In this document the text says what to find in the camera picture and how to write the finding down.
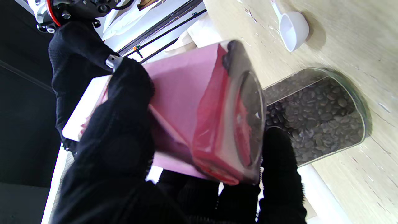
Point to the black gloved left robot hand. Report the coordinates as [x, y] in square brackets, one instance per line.
[115, 155]

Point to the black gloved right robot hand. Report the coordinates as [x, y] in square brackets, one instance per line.
[74, 53]

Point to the pink square coffee jar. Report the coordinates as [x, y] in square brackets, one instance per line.
[186, 99]

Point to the white plastic spoon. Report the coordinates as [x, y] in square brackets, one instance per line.
[293, 29]

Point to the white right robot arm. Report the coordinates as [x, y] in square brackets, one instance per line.
[80, 7]

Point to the glass jar of coffee beans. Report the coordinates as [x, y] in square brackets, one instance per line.
[320, 115]

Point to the black metal stand rail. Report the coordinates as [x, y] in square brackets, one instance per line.
[161, 29]

